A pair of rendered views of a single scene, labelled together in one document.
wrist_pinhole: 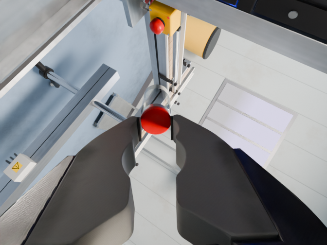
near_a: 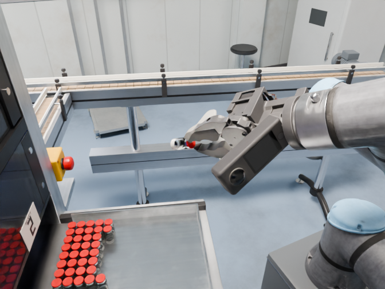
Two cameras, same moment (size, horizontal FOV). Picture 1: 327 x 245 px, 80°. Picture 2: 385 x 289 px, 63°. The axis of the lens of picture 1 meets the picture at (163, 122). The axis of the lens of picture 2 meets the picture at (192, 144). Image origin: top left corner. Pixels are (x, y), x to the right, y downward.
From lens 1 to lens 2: 44 cm
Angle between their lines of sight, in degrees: 30
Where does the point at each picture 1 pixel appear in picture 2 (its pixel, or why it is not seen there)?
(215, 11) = (36, 137)
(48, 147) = not seen: hidden behind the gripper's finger
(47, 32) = (152, 210)
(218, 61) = not seen: outside the picture
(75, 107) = (154, 159)
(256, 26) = (24, 103)
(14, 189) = not seen: hidden behind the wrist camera
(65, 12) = (132, 214)
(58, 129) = (184, 156)
